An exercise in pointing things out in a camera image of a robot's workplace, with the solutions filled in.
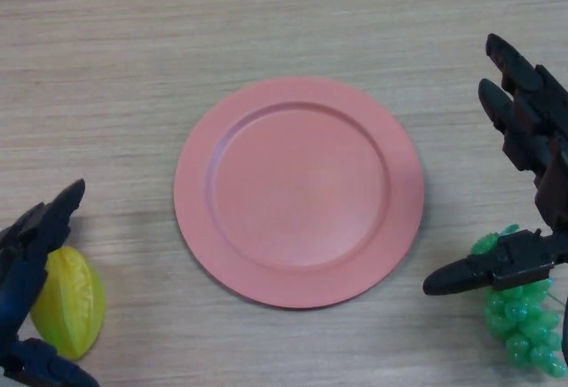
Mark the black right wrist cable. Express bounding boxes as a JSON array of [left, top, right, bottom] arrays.
[[559, 291, 568, 367]]

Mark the green plastic grape bunch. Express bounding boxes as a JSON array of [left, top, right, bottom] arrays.
[[469, 223, 568, 379]]

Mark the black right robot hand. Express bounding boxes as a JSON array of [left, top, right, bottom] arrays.
[[422, 33, 568, 297]]

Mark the pink round plate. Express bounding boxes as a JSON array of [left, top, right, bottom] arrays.
[[173, 75, 425, 310]]

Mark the yellow green starfruit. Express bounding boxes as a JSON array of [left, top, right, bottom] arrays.
[[29, 246, 107, 360]]

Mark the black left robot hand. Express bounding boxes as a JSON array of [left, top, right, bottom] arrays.
[[0, 178, 101, 387]]

